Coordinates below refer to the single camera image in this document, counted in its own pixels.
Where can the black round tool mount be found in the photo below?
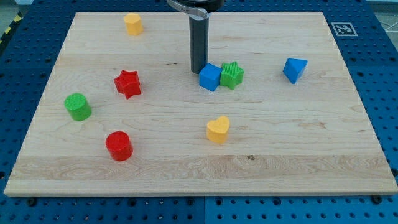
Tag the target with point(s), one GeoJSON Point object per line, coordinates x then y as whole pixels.
{"type": "Point", "coordinates": [208, 5]}

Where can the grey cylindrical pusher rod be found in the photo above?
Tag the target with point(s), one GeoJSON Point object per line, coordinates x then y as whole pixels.
{"type": "Point", "coordinates": [198, 43]}

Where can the blue triangle block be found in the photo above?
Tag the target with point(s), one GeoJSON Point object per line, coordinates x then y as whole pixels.
{"type": "Point", "coordinates": [294, 69]}

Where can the green star block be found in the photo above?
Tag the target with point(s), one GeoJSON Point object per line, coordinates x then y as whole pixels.
{"type": "Point", "coordinates": [231, 75]}

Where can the red star block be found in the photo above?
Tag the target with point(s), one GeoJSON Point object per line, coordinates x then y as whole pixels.
{"type": "Point", "coordinates": [128, 83]}

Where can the blue cube block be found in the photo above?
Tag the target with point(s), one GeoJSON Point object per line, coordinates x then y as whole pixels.
{"type": "Point", "coordinates": [209, 77]}

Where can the yellow hexagon block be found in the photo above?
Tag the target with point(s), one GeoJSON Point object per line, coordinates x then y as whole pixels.
{"type": "Point", "coordinates": [133, 23]}

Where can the yellow heart block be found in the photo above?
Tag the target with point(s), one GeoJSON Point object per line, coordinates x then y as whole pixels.
{"type": "Point", "coordinates": [217, 130]}

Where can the wooden board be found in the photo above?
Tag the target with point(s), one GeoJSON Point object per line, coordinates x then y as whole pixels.
{"type": "Point", "coordinates": [309, 138]}

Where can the white fiducial marker tag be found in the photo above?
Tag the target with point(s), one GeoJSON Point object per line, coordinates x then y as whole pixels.
{"type": "Point", "coordinates": [344, 29]}

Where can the red cylinder block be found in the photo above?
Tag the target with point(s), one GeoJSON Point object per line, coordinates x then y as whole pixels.
{"type": "Point", "coordinates": [119, 146]}

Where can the green cylinder block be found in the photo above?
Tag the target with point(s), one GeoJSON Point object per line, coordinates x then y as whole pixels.
{"type": "Point", "coordinates": [77, 106]}

